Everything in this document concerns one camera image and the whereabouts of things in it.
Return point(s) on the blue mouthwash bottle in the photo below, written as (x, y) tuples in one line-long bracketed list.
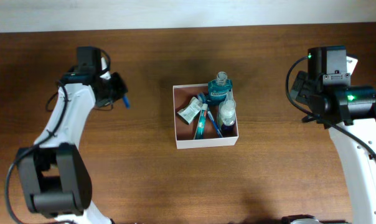
[(218, 88)]

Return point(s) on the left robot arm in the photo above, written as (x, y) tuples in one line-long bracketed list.
[(52, 173)]

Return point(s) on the clear spray bottle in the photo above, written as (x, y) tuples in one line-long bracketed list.
[(226, 116)]

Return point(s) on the blue disposable razor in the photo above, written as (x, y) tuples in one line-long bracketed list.
[(126, 101)]

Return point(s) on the green white soap box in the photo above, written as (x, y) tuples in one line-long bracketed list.
[(188, 113)]

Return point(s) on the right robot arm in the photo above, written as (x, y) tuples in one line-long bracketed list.
[(354, 136)]

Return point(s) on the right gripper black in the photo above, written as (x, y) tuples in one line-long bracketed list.
[(300, 87)]

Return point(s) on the white cardboard box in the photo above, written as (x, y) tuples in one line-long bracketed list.
[(184, 133)]

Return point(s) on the blue white toothbrush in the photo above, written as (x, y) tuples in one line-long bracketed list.
[(202, 97)]

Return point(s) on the green white toothpaste tube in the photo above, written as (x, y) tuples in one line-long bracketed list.
[(199, 132)]

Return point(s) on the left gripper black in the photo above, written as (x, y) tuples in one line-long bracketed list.
[(122, 89)]

